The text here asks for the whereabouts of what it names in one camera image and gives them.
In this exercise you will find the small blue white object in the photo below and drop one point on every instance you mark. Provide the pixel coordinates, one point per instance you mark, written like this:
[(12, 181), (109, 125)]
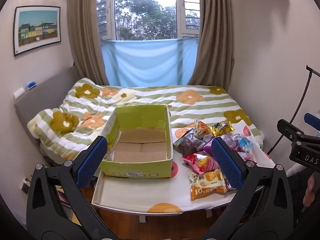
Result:
[(31, 85)]

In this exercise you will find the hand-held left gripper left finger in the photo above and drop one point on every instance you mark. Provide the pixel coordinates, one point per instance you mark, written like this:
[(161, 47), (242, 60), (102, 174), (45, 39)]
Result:
[(92, 160)]

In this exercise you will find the framed wall picture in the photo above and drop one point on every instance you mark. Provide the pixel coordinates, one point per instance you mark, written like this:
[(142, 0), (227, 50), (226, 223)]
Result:
[(37, 30)]

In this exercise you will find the purple snack packet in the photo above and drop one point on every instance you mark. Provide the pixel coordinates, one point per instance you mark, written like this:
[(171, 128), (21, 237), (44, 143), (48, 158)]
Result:
[(208, 148)]

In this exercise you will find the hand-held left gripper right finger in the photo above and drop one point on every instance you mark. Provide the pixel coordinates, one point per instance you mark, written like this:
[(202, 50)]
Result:
[(227, 162)]

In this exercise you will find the gold snack packet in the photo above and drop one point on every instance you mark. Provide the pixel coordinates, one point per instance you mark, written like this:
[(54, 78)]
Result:
[(222, 127)]

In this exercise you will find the light blue cloth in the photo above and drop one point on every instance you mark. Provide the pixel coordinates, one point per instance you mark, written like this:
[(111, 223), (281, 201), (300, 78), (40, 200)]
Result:
[(147, 62)]

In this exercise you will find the small white box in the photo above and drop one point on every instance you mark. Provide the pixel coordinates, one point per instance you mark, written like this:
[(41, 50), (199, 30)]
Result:
[(18, 93)]

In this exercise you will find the green striped floral blanket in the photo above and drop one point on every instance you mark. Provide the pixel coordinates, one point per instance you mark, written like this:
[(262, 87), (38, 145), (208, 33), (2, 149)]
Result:
[(150, 97)]

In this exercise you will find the wall power socket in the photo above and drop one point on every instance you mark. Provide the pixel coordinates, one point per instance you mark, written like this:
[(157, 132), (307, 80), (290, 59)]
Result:
[(25, 185)]

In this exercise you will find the grey upholstered headboard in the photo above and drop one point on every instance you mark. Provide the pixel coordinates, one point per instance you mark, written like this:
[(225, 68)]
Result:
[(50, 92)]

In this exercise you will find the pink snack packet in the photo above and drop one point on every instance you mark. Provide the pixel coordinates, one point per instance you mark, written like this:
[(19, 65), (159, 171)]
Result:
[(198, 162)]

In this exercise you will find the person's right hand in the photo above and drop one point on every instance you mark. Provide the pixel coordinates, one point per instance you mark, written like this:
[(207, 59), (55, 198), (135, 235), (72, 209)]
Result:
[(312, 190)]

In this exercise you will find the dark brown snack packet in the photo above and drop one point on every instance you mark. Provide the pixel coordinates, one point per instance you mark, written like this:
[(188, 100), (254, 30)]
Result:
[(187, 145)]

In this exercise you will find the green cardboard box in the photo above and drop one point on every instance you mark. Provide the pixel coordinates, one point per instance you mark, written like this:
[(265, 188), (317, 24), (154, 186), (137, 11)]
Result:
[(140, 170)]

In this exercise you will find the brown curtain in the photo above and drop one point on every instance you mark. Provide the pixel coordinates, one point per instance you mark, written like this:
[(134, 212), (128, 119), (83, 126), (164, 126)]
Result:
[(82, 30), (215, 42)]

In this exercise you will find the white cloth bundle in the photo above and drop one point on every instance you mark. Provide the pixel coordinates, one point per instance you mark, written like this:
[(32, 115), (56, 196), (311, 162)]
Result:
[(296, 170)]

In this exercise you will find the white fruit print cloth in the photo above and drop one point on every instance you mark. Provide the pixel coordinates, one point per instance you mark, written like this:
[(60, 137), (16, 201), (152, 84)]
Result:
[(150, 192)]

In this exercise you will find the orange cake packet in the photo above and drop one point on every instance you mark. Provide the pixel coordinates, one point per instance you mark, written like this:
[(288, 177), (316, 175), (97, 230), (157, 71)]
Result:
[(205, 187)]

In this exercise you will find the dark grey clothing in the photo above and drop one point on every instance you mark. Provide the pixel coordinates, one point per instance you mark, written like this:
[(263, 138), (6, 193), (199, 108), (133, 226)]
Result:
[(296, 200)]

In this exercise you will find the orange striped snack packet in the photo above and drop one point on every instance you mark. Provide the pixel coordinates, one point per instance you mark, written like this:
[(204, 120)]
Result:
[(202, 128)]

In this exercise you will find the blue white snack packet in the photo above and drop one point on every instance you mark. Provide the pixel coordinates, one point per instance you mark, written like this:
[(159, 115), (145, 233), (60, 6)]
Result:
[(243, 142)]

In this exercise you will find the window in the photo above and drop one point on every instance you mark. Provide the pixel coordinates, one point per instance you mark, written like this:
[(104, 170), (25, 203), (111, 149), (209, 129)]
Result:
[(145, 10)]

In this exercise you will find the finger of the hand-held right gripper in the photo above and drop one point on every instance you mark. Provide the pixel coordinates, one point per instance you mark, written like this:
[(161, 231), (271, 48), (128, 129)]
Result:
[(292, 131), (313, 121)]

